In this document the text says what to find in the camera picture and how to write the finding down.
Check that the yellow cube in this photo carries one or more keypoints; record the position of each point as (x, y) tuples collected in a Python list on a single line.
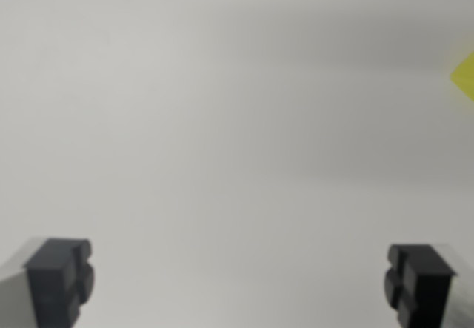
[(466, 77)]

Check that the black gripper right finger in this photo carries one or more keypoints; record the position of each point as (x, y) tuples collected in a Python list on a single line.
[(426, 287)]

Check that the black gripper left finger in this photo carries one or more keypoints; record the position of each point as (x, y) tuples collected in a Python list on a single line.
[(52, 283)]

